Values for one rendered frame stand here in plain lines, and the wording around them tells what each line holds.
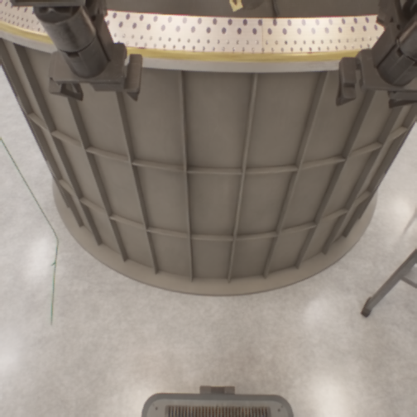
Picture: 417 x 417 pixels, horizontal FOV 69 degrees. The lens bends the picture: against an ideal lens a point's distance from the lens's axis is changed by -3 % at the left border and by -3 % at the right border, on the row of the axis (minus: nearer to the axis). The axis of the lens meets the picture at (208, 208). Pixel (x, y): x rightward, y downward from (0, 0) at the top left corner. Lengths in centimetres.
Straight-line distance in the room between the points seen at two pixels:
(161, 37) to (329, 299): 142
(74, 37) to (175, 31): 45
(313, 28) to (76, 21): 63
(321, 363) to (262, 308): 36
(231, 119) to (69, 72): 54
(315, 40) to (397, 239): 151
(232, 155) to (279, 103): 22
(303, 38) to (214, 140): 37
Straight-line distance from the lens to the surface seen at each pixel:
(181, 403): 124
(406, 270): 158
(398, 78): 53
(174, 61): 83
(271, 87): 92
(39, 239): 206
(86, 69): 49
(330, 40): 92
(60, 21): 43
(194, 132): 98
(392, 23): 53
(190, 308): 162
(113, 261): 178
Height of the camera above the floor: 148
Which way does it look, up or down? 49 degrees down
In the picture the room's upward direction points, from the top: 1 degrees clockwise
